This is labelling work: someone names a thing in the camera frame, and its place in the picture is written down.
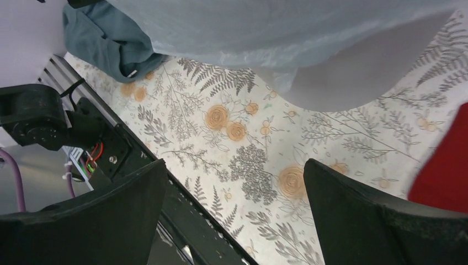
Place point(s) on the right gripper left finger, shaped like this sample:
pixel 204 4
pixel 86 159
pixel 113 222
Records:
pixel 115 224

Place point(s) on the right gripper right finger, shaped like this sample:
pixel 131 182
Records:
pixel 359 224

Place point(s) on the grey plastic trash bin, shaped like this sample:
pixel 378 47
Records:
pixel 361 73

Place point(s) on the light blue plastic trash bag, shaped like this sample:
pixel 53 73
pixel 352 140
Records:
pixel 280 36

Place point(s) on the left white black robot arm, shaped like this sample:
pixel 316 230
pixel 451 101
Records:
pixel 34 114

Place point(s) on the red cloth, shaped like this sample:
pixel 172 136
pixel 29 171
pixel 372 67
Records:
pixel 442 182

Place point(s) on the floral patterned table mat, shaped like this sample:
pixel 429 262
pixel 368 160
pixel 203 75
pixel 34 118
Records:
pixel 240 149

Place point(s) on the teal blue cloth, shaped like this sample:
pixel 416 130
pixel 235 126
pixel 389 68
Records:
pixel 108 39

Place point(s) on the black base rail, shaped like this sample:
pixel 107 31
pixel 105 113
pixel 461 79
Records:
pixel 184 224

